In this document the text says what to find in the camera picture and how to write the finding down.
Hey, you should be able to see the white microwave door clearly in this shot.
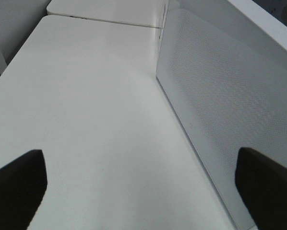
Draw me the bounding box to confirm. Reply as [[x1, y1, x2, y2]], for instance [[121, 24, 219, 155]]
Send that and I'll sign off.
[[156, 8, 287, 230]]

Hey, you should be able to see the white adjoining table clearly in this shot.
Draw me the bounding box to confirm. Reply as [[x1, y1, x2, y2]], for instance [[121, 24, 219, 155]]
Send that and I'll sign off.
[[47, 0, 168, 28]]

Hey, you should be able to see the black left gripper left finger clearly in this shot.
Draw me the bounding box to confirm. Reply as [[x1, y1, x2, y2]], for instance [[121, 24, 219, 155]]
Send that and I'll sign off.
[[0, 149, 48, 230]]

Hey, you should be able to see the white microwave oven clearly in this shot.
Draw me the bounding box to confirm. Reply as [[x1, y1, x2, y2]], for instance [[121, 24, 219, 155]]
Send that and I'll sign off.
[[162, 0, 287, 60]]

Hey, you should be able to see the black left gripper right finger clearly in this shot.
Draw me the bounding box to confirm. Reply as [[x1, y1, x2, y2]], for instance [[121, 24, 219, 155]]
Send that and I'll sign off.
[[235, 147, 287, 230]]

